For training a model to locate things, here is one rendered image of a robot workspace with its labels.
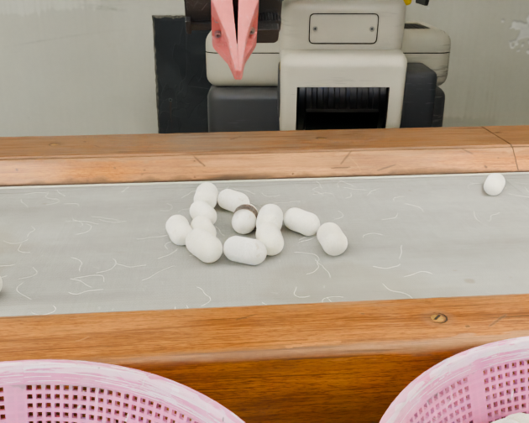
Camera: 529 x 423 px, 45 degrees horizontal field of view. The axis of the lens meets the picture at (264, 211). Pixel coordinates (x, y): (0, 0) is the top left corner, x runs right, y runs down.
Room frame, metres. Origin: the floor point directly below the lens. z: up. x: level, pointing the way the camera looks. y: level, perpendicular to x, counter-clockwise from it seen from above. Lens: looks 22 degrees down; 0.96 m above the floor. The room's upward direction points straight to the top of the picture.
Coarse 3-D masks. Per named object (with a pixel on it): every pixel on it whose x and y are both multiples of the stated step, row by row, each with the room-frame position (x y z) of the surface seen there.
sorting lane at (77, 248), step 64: (0, 192) 0.61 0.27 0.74; (64, 192) 0.61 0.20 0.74; (128, 192) 0.61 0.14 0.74; (192, 192) 0.61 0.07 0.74; (256, 192) 0.61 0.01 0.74; (320, 192) 0.61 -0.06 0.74; (384, 192) 0.61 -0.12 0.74; (448, 192) 0.61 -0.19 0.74; (512, 192) 0.61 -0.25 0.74; (0, 256) 0.46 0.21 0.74; (64, 256) 0.46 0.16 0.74; (128, 256) 0.46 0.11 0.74; (192, 256) 0.46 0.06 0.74; (320, 256) 0.46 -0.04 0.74; (384, 256) 0.46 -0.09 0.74; (448, 256) 0.46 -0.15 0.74; (512, 256) 0.46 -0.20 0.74
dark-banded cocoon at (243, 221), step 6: (240, 210) 0.51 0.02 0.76; (246, 210) 0.51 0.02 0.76; (234, 216) 0.50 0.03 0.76; (240, 216) 0.50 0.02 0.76; (246, 216) 0.50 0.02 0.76; (252, 216) 0.50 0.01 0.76; (234, 222) 0.50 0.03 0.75; (240, 222) 0.50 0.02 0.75; (246, 222) 0.50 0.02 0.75; (252, 222) 0.50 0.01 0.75; (234, 228) 0.50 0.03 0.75; (240, 228) 0.50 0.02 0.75; (246, 228) 0.50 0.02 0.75; (252, 228) 0.50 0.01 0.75
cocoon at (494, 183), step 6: (492, 174) 0.62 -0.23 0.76; (498, 174) 0.61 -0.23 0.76; (486, 180) 0.60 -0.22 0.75; (492, 180) 0.60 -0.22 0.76; (498, 180) 0.60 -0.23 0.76; (504, 180) 0.61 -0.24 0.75; (486, 186) 0.60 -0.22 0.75; (492, 186) 0.59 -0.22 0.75; (498, 186) 0.59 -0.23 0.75; (486, 192) 0.60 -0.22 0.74; (492, 192) 0.59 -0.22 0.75; (498, 192) 0.59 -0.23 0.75
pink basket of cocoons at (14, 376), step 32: (0, 384) 0.27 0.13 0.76; (32, 384) 0.27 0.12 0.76; (64, 384) 0.27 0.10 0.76; (96, 384) 0.27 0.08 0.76; (128, 384) 0.26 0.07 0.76; (160, 384) 0.26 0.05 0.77; (0, 416) 0.26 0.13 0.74; (32, 416) 0.27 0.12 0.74; (64, 416) 0.27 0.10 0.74; (96, 416) 0.26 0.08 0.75; (128, 416) 0.26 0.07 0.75; (160, 416) 0.25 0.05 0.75; (192, 416) 0.24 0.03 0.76; (224, 416) 0.23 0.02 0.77
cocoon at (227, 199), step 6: (222, 192) 0.56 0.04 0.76; (228, 192) 0.56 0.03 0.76; (234, 192) 0.56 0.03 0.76; (240, 192) 0.56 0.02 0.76; (222, 198) 0.56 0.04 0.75; (228, 198) 0.55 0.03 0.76; (234, 198) 0.55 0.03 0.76; (240, 198) 0.55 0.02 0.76; (246, 198) 0.55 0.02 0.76; (222, 204) 0.56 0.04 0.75; (228, 204) 0.55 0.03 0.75; (234, 204) 0.55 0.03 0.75; (240, 204) 0.55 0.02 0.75; (228, 210) 0.55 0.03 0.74; (234, 210) 0.55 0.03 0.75
